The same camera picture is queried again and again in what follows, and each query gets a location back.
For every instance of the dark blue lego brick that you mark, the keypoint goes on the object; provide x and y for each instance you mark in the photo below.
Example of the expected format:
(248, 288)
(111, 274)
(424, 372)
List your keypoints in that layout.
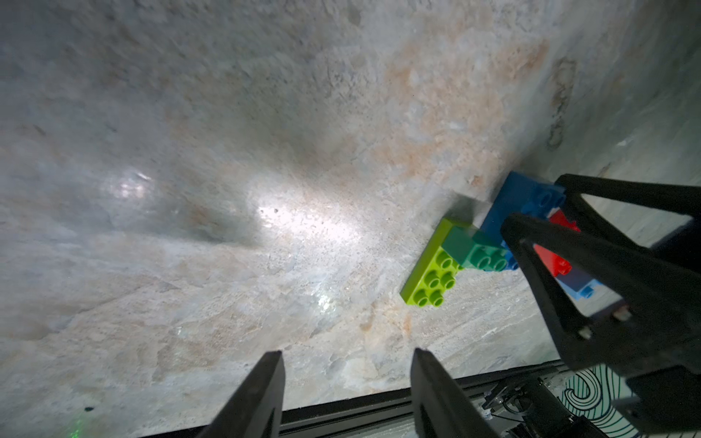
(525, 195)

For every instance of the small dark green lego brick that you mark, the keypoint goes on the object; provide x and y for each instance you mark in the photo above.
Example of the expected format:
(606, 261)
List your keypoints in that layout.
(472, 248)

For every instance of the red lego brick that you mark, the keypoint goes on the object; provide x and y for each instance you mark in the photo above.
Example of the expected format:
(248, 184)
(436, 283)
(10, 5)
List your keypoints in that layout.
(556, 265)

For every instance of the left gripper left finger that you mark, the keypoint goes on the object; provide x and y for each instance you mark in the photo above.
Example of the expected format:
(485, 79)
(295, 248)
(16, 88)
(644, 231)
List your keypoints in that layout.
(255, 409)

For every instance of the small light blue lego brick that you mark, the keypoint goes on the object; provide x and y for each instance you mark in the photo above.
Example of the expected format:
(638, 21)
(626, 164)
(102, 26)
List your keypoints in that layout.
(578, 284)

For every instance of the lime green lego brick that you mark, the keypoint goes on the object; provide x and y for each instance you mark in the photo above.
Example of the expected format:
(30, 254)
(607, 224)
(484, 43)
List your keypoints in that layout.
(435, 271)

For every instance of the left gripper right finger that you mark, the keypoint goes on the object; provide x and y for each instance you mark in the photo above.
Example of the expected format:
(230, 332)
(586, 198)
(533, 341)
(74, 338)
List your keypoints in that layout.
(440, 407)

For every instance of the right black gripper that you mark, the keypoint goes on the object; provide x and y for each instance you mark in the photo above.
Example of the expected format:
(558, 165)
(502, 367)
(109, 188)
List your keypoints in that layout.
(607, 300)

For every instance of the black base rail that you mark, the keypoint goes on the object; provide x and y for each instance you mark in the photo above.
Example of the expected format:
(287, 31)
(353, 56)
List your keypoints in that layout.
(588, 393)

